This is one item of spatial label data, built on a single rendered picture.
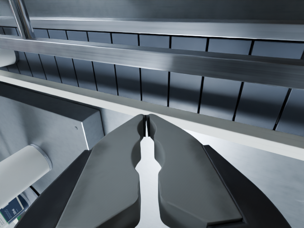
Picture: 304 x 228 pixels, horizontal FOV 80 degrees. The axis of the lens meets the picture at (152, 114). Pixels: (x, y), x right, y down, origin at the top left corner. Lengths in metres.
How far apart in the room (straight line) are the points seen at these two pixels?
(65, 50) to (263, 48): 0.17
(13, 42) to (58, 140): 0.27
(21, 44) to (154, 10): 0.15
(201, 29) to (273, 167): 0.21
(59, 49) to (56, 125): 0.26
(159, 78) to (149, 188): 0.29
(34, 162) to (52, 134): 0.11
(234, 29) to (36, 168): 0.50
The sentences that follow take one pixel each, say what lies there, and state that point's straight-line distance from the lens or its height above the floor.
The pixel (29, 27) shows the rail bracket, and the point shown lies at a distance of 0.22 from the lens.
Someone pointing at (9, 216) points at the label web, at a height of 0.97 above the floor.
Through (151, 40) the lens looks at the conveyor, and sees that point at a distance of 0.21.
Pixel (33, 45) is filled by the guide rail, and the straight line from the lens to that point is 0.21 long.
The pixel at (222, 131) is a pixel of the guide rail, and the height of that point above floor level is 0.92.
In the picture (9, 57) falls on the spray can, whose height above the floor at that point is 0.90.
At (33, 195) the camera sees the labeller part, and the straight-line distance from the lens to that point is 0.84.
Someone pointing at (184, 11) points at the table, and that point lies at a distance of 0.25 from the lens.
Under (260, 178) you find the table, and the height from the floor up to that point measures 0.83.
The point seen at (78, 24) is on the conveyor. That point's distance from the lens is 0.28.
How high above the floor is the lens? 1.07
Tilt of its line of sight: 50 degrees down
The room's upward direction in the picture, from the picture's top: 135 degrees counter-clockwise
